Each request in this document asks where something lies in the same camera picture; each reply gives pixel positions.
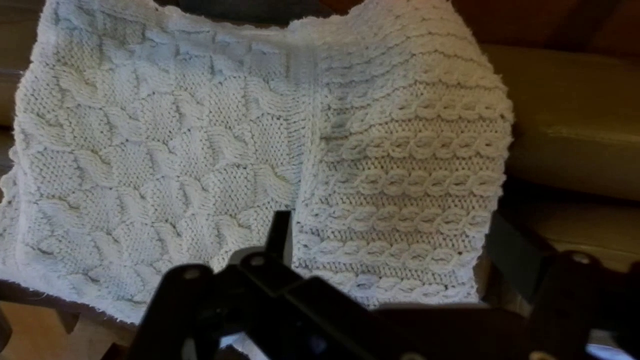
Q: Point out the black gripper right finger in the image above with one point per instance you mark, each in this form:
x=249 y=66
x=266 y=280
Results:
x=566 y=306

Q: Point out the tan leather sofa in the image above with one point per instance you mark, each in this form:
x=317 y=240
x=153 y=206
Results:
x=572 y=132

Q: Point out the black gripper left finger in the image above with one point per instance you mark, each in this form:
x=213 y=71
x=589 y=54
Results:
x=201 y=313

